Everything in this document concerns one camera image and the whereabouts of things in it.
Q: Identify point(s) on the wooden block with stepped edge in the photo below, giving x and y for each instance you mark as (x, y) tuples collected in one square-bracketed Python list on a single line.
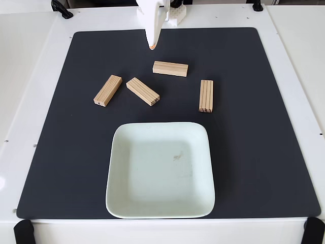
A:
[(170, 69)]

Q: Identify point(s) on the grooved wooden block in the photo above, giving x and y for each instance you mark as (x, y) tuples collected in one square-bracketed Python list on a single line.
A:
[(108, 91), (142, 91)]

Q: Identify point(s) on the wooden block with dark grooves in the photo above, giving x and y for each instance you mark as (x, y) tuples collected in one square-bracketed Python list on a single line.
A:
[(206, 96)]

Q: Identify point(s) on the pale green square plate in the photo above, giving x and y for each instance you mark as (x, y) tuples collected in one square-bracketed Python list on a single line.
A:
[(160, 178)]

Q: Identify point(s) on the black base clamp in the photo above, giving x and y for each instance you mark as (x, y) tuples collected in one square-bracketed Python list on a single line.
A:
[(175, 3)]

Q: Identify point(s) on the black table clamp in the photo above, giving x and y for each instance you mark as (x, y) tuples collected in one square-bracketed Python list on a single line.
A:
[(23, 232), (63, 11), (314, 231), (257, 6)]

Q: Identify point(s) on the black rubber mat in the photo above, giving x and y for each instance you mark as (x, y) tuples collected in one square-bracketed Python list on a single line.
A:
[(76, 152)]

